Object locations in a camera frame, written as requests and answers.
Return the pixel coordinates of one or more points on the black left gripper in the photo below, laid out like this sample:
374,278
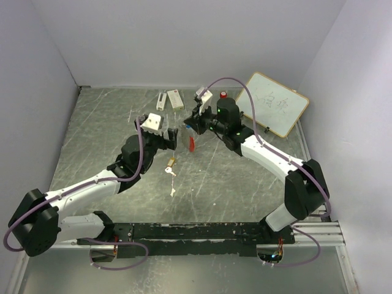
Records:
170,143

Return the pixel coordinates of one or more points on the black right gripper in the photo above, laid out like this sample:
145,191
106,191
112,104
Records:
195,121

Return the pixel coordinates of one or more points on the metal key holder red handle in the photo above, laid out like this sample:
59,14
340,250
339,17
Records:
187,137

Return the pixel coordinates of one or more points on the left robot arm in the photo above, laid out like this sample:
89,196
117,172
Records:
43,219

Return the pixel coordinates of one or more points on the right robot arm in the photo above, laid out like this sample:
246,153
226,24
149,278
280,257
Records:
305,188

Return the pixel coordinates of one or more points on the green white staple box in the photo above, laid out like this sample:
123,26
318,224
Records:
175,100

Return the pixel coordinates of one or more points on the white stapler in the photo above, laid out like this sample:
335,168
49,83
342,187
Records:
161,100

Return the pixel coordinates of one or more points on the yellow key tag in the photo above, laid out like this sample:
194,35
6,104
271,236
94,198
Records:
171,162

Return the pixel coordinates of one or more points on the yellow framed whiteboard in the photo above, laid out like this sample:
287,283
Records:
277,107

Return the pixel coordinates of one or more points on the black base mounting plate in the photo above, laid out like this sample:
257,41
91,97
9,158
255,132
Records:
241,238

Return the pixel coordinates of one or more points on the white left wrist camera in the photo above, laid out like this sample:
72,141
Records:
153,124

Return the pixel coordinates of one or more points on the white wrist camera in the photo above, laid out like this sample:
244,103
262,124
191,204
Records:
153,124
203,99

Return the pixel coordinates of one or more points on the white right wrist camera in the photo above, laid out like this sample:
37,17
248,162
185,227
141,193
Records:
203,99

